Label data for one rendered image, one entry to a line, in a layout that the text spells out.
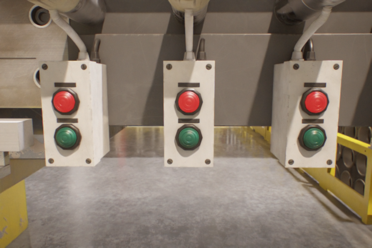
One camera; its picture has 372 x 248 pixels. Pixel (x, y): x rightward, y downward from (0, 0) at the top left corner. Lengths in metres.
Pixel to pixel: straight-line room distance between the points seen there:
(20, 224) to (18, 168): 0.75
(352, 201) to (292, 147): 1.54
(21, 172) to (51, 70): 0.62
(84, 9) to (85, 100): 0.13
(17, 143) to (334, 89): 0.48
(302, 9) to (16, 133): 0.46
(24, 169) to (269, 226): 1.17
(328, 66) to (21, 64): 0.50
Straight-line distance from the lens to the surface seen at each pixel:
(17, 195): 1.69
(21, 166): 1.05
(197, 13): 0.46
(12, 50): 0.64
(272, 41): 0.54
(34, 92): 0.62
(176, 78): 0.43
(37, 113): 0.66
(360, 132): 3.62
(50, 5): 0.42
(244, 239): 1.55
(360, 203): 1.92
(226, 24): 0.56
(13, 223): 1.70
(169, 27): 0.55
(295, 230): 1.69
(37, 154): 0.67
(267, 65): 0.53
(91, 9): 0.51
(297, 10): 0.49
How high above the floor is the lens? 0.74
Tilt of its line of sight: 9 degrees down
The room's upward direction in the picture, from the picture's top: straight up
